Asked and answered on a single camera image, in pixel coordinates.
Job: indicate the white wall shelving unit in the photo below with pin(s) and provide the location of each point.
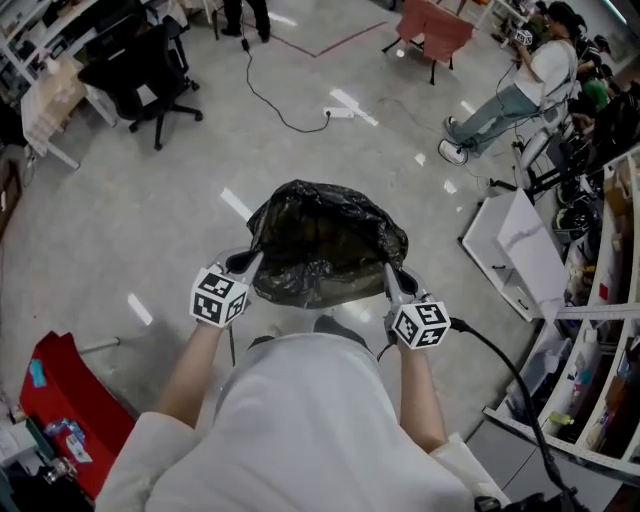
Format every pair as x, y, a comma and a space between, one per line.
30, 35

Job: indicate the person's right forearm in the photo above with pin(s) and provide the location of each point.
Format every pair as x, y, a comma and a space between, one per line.
420, 400

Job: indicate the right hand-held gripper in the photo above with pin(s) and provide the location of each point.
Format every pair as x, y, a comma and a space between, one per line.
420, 325

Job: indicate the white frame desk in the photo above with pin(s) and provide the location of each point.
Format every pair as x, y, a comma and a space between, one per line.
55, 115

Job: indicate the white power strip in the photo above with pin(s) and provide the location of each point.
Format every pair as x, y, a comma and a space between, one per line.
339, 113

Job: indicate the pink fabric chair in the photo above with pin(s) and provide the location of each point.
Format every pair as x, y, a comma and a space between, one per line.
432, 30

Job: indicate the person's left forearm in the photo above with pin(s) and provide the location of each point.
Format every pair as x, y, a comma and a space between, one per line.
192, 375

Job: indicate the black mesh office chair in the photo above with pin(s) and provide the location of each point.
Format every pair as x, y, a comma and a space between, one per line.
145, 75

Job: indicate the blue and white packet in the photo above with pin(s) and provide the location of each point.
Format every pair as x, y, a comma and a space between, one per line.
70, 440

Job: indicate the black plastic garbage bag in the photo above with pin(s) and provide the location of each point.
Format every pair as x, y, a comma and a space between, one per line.
325, 240

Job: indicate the person's white shirt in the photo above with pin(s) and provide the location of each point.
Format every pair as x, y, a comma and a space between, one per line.
310, 430

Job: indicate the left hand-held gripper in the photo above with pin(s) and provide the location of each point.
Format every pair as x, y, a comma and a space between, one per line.
217, 297

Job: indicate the white curved stand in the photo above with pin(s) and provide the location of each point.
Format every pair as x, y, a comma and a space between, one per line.
537, 140

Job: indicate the white drawer unit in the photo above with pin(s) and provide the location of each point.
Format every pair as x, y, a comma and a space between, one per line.
485, 250

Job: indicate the blue cloth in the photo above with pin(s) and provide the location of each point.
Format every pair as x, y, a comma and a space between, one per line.
38, 374

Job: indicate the yellow green bottle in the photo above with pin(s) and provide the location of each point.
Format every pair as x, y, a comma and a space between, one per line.
562, 418

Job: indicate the black monitor on stand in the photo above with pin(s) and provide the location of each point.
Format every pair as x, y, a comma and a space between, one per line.
622, 127

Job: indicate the cardboard box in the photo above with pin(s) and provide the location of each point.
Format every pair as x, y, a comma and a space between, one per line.
55, 100

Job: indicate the white metal storage shelf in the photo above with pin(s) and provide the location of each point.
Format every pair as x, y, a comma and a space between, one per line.
610, 310

